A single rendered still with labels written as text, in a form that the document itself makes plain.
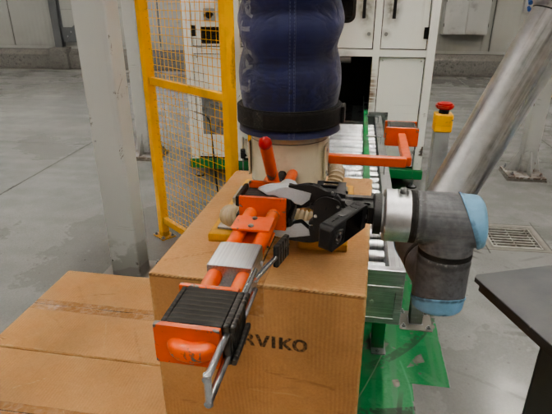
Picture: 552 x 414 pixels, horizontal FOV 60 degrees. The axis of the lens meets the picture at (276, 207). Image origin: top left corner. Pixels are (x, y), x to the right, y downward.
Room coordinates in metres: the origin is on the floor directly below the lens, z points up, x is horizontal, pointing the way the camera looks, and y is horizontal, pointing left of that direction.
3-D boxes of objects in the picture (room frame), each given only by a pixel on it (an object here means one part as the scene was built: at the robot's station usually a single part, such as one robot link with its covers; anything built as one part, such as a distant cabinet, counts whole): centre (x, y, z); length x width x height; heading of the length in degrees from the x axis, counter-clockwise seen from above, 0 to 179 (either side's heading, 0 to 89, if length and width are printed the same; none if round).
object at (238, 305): (0.49, 0.02, 1.08); 0.31 x 0.03 x 0.05; 169
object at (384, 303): (1.40, -0.08, 0.48); 0.70 x 0.03 x 0.15; 81
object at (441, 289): (0.74, -0.29, 0.96); 0.12 x 0.09 x 0.12; 0
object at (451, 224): (0.73, -0.29, 1.07); 0.12 x 0.09 x 0.10; 80
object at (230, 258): (0.58, 0.06, 1.07); 0.07 x 0.07 x 0.04; 79
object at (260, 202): (0.79, 0.02, 1.08); 0.10 x 0.08 x 0.06; 79
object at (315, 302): (1.02, -0.02, 0.75); 0.60 x 0.40 x 0.40; 169
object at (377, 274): (1.40, -0.08, 0.58); 0.70 x 0.03 x 0.06; 81
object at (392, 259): (2.50, -0.59, 0.50); 2.31 x 0.05 x 0.19; 171
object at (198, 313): (0.45, 0.09, 1.08); 0.08 x 0.07 x 0.05; 169
